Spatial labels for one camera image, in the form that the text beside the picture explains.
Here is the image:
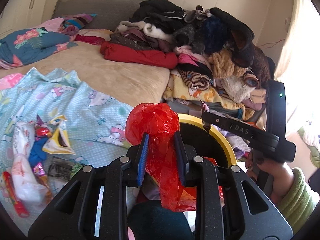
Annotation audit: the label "white wardrobe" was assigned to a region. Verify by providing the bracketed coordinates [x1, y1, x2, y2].
[1, 0, 46, 38]

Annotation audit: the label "tan fuzzy garment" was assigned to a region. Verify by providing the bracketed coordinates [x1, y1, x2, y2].
[207, 48, 246, 79]

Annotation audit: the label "brown striped knit garment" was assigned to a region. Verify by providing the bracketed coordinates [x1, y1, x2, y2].
[178, 69, 211, 90]

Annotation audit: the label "cream fleece garment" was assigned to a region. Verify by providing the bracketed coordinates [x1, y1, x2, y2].
[220, 76, 255, 103]

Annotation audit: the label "blue wrapper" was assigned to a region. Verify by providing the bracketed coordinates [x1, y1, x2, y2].
[28, 138, 48, 168]

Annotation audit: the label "blue floral pink quilt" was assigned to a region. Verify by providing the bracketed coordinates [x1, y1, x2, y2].
[1, 17, 77, 69]

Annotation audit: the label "beige bed cover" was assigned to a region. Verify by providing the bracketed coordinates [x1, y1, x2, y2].
[1, 42, 170, 107]

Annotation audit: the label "grey headboard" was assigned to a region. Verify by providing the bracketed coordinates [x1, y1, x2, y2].
[52, 0, 144, 31]

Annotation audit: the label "red plastic bag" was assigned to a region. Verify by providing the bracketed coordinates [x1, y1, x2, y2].
[125, 103, 196, 212]

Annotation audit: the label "striped colourful cloth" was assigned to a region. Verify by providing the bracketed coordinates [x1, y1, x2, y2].
[60, 14, 97, 36]

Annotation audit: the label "black clothes pile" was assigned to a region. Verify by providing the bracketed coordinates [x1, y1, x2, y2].
[129, 0, 254, 61]

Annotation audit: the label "red garment on bed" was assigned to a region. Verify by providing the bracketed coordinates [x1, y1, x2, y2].
[75, 34, 178, 69]

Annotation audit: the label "white snack bag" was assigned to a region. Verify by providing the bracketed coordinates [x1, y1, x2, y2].
[11, 121, 48, 205]

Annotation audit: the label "light blue cartoon blanket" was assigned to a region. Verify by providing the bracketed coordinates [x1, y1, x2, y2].
[0, 67, 135, 230]

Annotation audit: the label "yellow rimmed black trash bin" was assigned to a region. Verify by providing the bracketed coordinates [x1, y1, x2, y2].
[178, 113, 236, 168]

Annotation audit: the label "dark clear wrapper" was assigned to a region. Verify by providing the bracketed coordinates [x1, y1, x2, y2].
[48, 157, 77, 182]

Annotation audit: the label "red stick wrapper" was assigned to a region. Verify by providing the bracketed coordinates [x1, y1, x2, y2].
[1, 171, 29, 218]

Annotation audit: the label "yellow white wrapper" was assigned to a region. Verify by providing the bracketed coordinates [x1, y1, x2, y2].
[42, 115, 75, 155]

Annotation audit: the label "right hand painted nails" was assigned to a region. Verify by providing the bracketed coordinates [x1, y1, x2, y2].
[256, 157, 295, 205]

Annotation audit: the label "yellow cartoon blanket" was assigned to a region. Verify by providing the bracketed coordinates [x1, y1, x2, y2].
[163, 69, 255, 121]

